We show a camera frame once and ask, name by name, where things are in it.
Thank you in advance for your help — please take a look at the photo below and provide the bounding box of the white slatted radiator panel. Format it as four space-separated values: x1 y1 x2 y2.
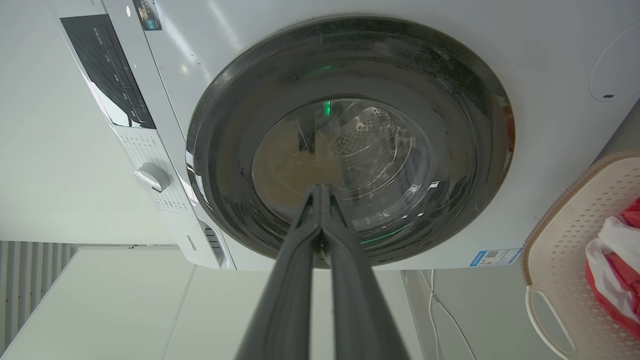
0 240 77 354

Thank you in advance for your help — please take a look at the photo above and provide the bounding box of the beige perforated laundry basket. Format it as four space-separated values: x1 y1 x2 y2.
520 150 640 360

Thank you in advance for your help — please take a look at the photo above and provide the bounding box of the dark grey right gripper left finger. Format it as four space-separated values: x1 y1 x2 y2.
235 184 322 360

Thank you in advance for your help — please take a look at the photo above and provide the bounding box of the white power cable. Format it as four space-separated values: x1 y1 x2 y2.
419 269 478 360

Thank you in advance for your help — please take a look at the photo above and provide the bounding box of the blue energy label sticker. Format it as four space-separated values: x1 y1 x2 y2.
469 247 523 268

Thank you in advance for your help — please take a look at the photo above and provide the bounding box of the round black washer door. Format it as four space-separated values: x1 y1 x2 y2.
185 16 516 269

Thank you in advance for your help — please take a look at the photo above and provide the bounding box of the silver washer control knob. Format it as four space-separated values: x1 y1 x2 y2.
133 162 171 193

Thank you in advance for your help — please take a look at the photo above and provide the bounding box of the red and white garment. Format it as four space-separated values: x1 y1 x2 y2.
585 196 640 341

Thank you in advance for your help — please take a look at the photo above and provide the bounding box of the white front-load washing machine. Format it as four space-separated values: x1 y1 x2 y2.
48 0 640 272

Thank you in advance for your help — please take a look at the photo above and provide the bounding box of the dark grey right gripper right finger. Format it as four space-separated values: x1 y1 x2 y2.
320 184 411 360

